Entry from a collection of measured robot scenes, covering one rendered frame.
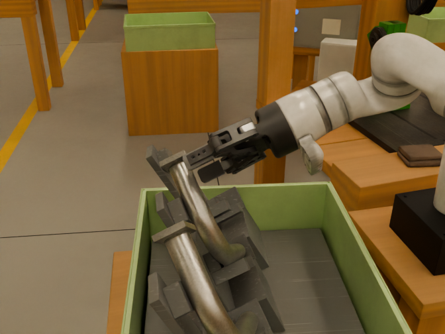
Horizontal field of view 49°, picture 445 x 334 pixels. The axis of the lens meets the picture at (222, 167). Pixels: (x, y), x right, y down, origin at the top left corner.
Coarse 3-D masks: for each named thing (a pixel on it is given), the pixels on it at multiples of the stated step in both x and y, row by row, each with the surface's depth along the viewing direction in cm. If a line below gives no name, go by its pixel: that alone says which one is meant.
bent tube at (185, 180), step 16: (176, 160) 69; (176, 176) 69; (192, 176) 69; (192, 192) 68; (192, 208) 68; (208, 208) 69; (208, 224) 68; (208, 240) 68; (224, 240) 70; (224, 256) 71; (240, 256) 82
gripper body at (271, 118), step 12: (264, 108) 67; (276, 108) 66; (264, 120) 66; (276, 120) 65; (264, 132) 65; (276, 132) 65; (288, 132) 65; (240, 144) 66; (252, 144) 67; (264, 144) 69; (276, 144) 66; (288, 144) 66; (240, 156) 69; (276, 156) 68
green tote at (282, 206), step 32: (256, 192) 107; (288, 192) 108; (320, 192) 108; (160, 224) 109; (256, 224) 111; (288, 224) 112; (320, 224) 112; (352, 224) 94; (352, 256) 92; (128, 288) 78; (352, 288) 93; (384, 288) 78; (128, 320) 72; (384, 320) 78
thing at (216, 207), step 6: (216, 198) 102; (210, 204) 101; (216, 204) 90; (222, 204) 90; (228, 204) 91; (234, 204) 99; (210, 210) 90; (216, 210) 90; (222, 210) 89; (228, 210) 90; (234, 210) 99; (240, 210) 99; (216, 216) 90; (222, 216) 100; (228, 216) 99; (222, 222) 102
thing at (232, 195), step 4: (232, 188) 105; (236, 188) 106; (224, 192) 105; (228, 192) 105; (232, 192) 105; (236, 192) 105; (216, 196) 106; (220, 196) 105; (224, 196) 105; (228, 196) 105; (232, 196) 105; (236, 196) 104; (220, 200) 105; (228, 200) 105; (232, 200) 105; (236, 200) 104; (240, 200) 104; (240, 204) 104
